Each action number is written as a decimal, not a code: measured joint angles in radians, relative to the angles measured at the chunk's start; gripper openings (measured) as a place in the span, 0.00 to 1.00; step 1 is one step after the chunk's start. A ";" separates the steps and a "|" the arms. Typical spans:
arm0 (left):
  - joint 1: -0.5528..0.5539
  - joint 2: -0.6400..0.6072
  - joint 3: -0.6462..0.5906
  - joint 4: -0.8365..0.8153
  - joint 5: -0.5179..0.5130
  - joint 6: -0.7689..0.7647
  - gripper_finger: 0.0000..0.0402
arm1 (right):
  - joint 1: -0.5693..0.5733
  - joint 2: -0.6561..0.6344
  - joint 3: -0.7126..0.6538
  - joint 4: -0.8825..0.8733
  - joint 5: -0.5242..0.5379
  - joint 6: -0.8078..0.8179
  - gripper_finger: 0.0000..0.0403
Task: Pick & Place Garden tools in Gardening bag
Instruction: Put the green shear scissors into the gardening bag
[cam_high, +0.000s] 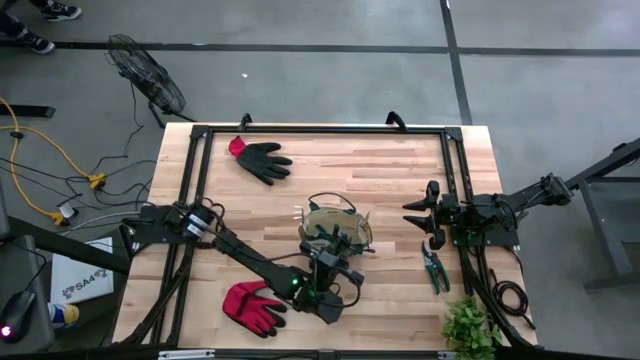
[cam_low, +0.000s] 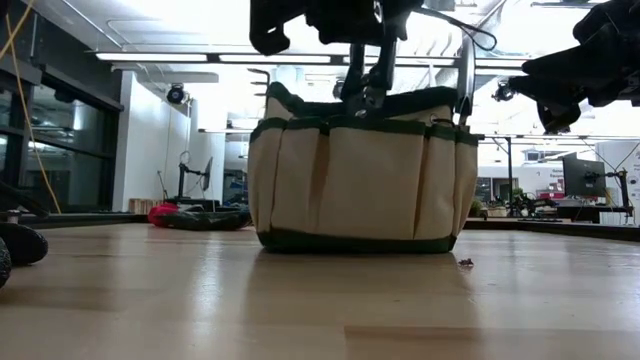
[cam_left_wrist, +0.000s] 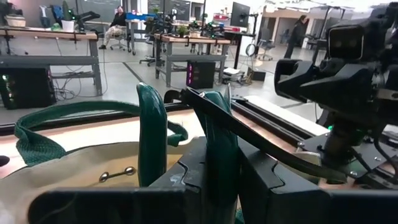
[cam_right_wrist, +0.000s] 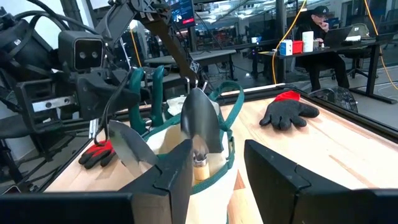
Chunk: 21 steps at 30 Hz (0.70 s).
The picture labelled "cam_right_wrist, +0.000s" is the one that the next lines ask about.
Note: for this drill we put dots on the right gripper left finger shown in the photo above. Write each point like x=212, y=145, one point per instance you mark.
x=180, y=174

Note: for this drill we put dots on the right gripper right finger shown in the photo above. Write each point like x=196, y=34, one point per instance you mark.
x=280, y=193

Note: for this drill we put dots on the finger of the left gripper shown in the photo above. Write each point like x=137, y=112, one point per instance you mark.
x=146, y=95
x=102, y=96

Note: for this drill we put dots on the beige green canvas gardening bag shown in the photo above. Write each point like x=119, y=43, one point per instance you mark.
x=211, y=205

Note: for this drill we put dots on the steel garden shovel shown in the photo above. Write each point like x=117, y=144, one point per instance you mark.
x=130, y=146

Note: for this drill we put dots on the red glove black fingertips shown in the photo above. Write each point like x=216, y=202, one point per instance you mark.
x=96, y=152

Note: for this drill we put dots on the black glove red cuff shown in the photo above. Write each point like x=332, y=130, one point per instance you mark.
x=286, y=113

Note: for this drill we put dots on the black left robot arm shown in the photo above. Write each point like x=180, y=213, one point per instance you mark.
x=168, y=37

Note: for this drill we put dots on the grey background table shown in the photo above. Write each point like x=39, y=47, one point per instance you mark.
x=211, y=56

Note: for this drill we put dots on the hanging display screen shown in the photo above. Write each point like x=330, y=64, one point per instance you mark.
x=183, y=12

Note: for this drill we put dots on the black floor fan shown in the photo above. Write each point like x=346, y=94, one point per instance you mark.
x=345, y=98

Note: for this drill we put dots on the person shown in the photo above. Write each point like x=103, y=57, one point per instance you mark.
x=323, y=67

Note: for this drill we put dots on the white blue box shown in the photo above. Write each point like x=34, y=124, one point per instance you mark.
x=285, y=48

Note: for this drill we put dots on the small red box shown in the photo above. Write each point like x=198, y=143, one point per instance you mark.
x=297, y=47

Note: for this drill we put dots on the white paper roll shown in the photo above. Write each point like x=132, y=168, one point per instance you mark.
x=308, y=42

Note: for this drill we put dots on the black office desk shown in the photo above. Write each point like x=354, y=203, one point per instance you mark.
x=374, y=71

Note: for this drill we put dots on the dark laptop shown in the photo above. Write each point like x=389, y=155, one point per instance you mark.
x=337, y=35

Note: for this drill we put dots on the office chair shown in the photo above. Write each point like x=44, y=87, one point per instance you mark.
x=357, y=31

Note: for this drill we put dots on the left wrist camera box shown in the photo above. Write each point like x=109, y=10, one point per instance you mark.
x=81, y=53

